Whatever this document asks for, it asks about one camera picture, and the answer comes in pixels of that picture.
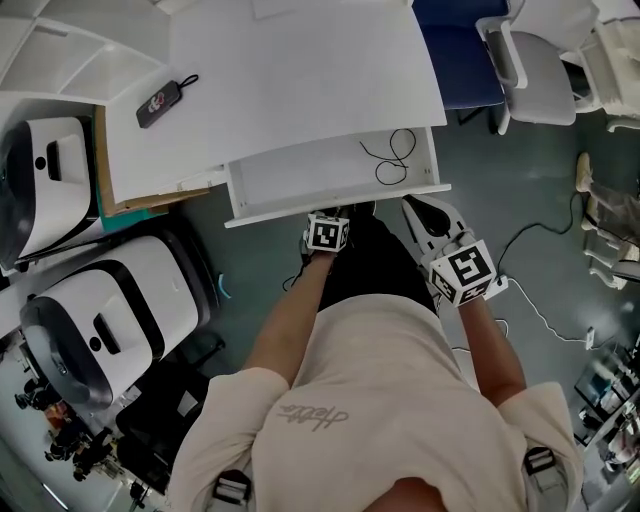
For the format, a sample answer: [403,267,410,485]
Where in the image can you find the white ornate dresser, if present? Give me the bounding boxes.
[559,0,640,131]

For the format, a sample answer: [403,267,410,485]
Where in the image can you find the thin black cord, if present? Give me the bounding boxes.
[358,128,417,186]

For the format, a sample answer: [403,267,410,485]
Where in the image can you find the blue chair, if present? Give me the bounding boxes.
[412,0,509,126]

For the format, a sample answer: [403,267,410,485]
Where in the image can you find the flat cardboard box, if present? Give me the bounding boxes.
[94,104,211,234]

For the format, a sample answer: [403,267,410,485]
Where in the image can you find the white power strip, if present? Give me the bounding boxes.
[482,274,511,301]

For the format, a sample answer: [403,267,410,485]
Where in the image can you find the black power bank with strap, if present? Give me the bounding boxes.
[135,73,200,130]

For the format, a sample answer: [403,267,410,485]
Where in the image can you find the white floor cable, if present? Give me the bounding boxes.
[507,279,596,349]

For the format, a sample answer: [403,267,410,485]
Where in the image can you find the grey white office chair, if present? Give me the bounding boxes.
[474,0,601,136]

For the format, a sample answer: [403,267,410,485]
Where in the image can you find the white desk drawer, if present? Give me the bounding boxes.
[223,126,453,230]

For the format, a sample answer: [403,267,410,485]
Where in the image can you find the person's chin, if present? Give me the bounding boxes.
[367,474,446,512]

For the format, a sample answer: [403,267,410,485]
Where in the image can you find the person's black trouser legs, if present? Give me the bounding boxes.
[317,202,441,316]

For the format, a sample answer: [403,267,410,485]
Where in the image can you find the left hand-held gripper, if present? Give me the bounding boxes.
[301,209,352,255]

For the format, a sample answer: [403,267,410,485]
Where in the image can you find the black shoulder strap buckle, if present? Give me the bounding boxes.
[522,446,556,476]
[212,469,254,506]

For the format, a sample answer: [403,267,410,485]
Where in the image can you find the black floor cable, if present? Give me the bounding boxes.
[499,192,586,276]

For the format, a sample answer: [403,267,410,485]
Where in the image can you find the person's right forearm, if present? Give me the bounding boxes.
[456,293,526,406]

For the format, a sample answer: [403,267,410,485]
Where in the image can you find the person's cream shirt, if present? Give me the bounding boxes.
[169,293,586,512]

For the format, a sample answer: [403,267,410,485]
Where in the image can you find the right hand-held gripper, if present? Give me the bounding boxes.
[402,195,497,306]

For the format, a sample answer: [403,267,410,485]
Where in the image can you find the white ornate stool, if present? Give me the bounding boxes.
[582,229,640,291]

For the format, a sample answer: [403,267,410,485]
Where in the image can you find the white black wheeled robot cart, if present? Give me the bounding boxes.
[0,115,101,274]
[19,234,221,411]

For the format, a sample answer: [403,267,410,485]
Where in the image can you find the person's left forearm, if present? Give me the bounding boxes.
[239,251,336,389]

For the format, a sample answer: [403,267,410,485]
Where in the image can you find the white desk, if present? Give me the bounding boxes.
[102,0,449,206]

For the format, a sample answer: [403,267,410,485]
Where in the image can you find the black office chair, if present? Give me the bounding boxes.
[115,372,214,496]

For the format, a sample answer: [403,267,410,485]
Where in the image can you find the cluttered white work table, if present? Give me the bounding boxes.
[0,329,166,512]

